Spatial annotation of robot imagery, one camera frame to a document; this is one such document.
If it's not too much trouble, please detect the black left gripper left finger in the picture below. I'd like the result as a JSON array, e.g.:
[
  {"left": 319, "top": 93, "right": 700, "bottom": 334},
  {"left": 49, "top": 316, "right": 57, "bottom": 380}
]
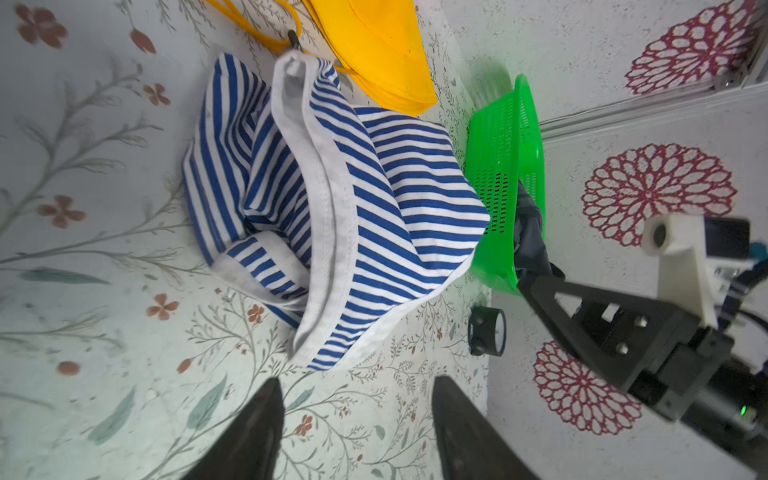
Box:
[{"left": 183, "top": 377, "right": 285, "bottom": 480}]

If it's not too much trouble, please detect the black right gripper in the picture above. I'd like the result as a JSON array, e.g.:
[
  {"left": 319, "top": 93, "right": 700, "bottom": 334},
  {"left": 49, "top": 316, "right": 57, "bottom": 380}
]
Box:
[{"left": 518, "top": 274, "right": 734, "bottom": 420}]

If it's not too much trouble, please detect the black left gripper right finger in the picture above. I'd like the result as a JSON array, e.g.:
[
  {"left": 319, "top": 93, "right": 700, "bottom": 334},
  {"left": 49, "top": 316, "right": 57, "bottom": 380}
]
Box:
[{"left": 432, "top": 376, "right": 537, "bottom": 480}]

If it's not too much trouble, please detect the blue white striped tank top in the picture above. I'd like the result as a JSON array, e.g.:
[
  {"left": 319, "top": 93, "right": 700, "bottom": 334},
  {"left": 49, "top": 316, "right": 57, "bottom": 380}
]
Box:
[{"left": 182, "top": 50, "right": 489, "bottom": 371}]

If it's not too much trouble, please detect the grey tank top in basket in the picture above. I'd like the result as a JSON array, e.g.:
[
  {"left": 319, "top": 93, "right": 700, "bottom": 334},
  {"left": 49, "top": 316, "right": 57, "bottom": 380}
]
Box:
[{"left": 513, "top": 182, "right": 553, "bottom": 278}]

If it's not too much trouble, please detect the black pressure gauge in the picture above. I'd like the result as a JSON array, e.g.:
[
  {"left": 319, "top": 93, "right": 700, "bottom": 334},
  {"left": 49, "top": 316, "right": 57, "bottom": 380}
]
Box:
[{"left": 468, "top": 305, "right": 507, "bottom": 357}]

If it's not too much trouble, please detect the green plastic basket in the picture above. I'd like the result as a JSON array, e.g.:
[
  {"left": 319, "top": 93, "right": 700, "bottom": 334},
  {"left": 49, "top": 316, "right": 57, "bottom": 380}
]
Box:
[{"left": 465, "top": 74, "right": 546, "bottom": 294}]

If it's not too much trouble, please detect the yellow bucket hat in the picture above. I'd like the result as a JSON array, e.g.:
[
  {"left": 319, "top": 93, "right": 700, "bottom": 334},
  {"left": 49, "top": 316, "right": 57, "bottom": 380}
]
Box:
[{"left": 209, "top": 1, "right": 438, "bottom": 116}]

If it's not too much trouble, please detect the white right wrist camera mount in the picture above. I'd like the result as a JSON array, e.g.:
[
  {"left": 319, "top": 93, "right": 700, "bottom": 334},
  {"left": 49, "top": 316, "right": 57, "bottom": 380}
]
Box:
[{"left": 641, "top": 213, "right": 756, "bottom": 327}]

